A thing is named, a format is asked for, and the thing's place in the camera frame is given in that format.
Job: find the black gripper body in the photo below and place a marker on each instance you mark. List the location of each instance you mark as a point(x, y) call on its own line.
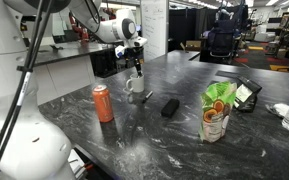
point(133, 53)

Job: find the red background robot arm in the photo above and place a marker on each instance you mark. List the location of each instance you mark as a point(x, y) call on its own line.
point(79, 30)

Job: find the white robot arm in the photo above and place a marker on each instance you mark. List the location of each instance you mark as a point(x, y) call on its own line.
point(14, 100)

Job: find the white ceramic mug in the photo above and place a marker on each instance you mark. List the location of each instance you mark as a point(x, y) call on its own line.
point(136, 84)

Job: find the black marker pen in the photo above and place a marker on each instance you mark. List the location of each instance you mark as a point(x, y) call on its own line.
point(147, 96)

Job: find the white whiteboard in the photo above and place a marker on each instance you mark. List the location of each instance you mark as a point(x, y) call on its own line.
point(154, 28)

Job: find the orange drink can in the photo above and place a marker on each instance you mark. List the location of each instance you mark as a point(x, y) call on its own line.
point(103, 104)

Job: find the black eraser block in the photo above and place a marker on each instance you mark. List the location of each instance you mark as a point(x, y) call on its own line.
point(170, 107)

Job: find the cardboard box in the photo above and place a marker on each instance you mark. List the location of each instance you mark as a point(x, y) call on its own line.
point(193, 45)

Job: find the dark side counter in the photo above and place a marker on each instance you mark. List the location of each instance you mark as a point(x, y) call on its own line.
point(67, 50)

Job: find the black office chair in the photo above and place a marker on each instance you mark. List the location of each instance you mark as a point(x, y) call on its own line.
point(221, 41)

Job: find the green coconut snack bag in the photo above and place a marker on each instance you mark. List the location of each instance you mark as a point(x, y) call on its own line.
point(215, 113)

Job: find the black coffee bag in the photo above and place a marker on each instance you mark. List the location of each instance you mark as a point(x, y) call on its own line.
point(245, 95)

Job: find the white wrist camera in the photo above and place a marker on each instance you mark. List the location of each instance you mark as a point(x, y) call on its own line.
point(120, 50)

